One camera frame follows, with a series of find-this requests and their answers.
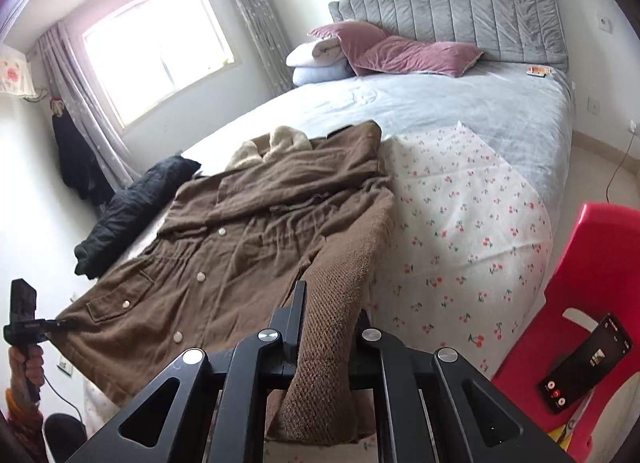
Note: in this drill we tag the grey curtain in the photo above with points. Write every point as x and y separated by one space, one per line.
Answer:
68 82
269 41

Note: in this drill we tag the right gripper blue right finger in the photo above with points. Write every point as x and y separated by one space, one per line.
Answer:
436 407

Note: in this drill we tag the black smartphone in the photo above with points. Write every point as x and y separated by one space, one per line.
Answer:
586 366

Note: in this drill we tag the grey curtain right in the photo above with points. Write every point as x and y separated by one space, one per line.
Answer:
269 41

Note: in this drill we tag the grey padded headboard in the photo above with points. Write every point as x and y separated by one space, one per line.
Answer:
513 31

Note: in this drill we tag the grey curtain left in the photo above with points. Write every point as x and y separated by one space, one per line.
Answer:
68 82

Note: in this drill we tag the cherry print white cloth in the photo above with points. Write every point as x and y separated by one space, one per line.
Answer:
469 245

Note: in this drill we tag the brown coat with fur collar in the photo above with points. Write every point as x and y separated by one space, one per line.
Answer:
229 253

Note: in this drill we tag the bright window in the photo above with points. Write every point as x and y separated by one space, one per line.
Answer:
148 50

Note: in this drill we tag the folded light blue blanket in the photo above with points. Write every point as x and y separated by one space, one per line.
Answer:
305 75

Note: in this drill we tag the red plastic chair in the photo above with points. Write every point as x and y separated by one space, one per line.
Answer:
597 274

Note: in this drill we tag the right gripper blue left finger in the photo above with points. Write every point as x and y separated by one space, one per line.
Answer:
206 407

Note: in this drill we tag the small orange packet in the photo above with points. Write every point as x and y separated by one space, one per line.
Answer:
538 71

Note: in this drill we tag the pink velvet pillow back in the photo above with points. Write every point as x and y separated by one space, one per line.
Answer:
355 37

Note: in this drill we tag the grey bed sheet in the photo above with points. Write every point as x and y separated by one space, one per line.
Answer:
526 120

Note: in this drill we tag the folded white blanket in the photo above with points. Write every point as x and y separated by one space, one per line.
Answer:
318 53

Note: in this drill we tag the hanging black clothes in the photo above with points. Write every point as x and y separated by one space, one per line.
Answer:
80 169

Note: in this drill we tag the person left hand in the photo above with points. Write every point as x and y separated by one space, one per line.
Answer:
25 371

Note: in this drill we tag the pink velvet pillow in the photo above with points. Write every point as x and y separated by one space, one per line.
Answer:
397 55
355 37

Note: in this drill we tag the black quilted jacket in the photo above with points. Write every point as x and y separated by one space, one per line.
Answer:
129 213

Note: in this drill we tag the pink velvet pillow front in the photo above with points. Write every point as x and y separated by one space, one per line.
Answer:
397 55

